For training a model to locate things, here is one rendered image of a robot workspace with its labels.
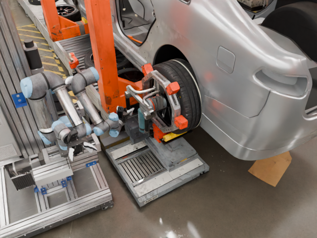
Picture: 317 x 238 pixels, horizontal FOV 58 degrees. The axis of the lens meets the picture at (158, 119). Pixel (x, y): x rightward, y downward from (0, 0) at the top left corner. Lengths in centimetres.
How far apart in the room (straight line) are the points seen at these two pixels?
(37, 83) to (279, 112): 150
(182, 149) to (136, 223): 85
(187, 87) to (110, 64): 78
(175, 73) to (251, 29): 75
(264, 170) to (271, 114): 144
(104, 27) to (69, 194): 149
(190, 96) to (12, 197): 181
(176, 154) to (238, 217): 83
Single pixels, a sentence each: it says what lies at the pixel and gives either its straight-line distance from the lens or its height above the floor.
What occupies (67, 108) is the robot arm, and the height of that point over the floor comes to 127.
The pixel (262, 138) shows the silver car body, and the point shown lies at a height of 104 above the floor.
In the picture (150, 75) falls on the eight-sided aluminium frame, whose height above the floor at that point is 109.
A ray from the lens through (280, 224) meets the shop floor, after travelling 297.
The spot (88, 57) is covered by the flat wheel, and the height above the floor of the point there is 50.
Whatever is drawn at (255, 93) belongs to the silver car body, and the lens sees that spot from 188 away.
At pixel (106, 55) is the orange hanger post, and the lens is 265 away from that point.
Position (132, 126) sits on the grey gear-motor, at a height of 40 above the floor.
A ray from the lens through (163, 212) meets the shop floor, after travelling 282.
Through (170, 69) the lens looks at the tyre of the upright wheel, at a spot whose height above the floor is 118.
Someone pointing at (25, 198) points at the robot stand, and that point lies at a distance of 290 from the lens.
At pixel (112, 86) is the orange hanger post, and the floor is 84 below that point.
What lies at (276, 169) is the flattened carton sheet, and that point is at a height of 1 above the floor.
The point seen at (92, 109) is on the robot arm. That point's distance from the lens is 221.
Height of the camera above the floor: 241
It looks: 41 degrees down
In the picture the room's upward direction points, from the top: straight up
